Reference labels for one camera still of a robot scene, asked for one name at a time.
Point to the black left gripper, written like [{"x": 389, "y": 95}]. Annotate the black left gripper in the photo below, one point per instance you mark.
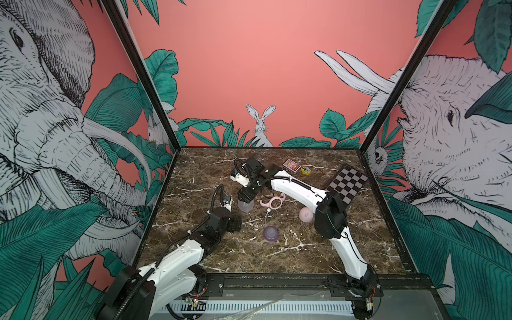
[{"x": 232, "y": 226}]

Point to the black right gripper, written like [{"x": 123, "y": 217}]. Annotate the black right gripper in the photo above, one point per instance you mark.
[{"x": 244, "y": 195}]

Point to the clear baby bottle body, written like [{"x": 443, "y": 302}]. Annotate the clear baby bottle body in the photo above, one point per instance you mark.
[{"x": 245, "y": 207}]

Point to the purple bottle collar with nipple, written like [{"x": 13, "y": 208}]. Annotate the purple bottle collar with nipple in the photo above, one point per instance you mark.
[{"x": 271, "y": 234}]

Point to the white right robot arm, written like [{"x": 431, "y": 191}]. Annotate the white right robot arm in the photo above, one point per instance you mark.
[{"x": 328, "y": 206}]

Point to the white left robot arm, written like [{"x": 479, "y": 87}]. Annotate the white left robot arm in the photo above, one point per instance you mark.
[{"x": 141, "y": 293}]

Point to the yellow blue small toy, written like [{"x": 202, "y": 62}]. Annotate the yellow blue small toy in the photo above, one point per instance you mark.
[{"x": 305, "y": 170}]

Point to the pink pig-shaped bottle cap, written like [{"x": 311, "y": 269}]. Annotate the pink pig-shaped bottle cap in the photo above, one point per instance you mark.
[{"x": 306, "y": 215}]

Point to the white vented strip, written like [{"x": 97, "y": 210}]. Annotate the white vented strip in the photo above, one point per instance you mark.
[{"x": 341, "y": 308}]

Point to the black white checkerboard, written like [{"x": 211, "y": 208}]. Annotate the black white checkerboard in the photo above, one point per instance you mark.
[{"x": 348, "y": 183}]

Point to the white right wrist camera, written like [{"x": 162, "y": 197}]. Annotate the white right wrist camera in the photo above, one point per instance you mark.
[{"x": 239, "y": 178}]

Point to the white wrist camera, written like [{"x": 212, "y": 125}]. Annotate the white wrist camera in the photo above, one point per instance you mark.
[
  {"x": 239, "y": 178},
  {"x": 227, "y": 202}
]

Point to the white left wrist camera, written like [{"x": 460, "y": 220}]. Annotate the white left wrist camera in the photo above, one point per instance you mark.
[{"x": 227, "y": 202}]

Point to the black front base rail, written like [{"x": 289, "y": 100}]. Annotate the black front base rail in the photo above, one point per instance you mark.
[{"x": 218, "y": 284}]

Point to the black left frame post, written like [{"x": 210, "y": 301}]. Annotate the black left frame post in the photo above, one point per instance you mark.
[{"x": 125, "y": 35}]

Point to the black frame post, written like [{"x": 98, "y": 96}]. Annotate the black frame post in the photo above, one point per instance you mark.
[
  {"x": 434, "y": 26},
  {"x": 125, "y": 35}
]

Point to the black right frame post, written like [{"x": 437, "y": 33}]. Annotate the black right frame post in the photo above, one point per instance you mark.
[{"x": 434, "y": 26}]

